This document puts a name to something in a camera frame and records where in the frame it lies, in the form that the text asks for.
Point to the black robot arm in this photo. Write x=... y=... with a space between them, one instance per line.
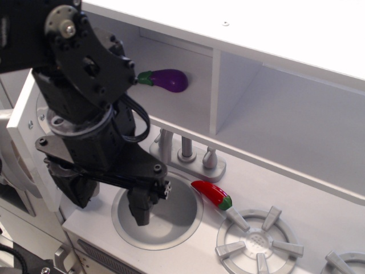
x=83 y=75

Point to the red toy chili pepper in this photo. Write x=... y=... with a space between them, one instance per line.
x=214 y=193

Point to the round silver sink bowl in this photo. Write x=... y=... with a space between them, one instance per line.
x=171 y=222

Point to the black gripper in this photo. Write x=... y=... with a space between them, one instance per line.
x=107 y=151

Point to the purple toy eggplant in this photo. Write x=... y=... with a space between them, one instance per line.
x=170 y=79

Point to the grey toy faucet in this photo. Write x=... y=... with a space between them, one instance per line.
x=184 y=156

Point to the grey stove burner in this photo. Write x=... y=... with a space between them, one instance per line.
x=349 y=262
x=257 y=241

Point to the white toy kitchen shelf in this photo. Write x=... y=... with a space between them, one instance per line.
x=277 y=83

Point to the white microwave door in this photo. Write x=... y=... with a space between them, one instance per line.
x=25 y=130

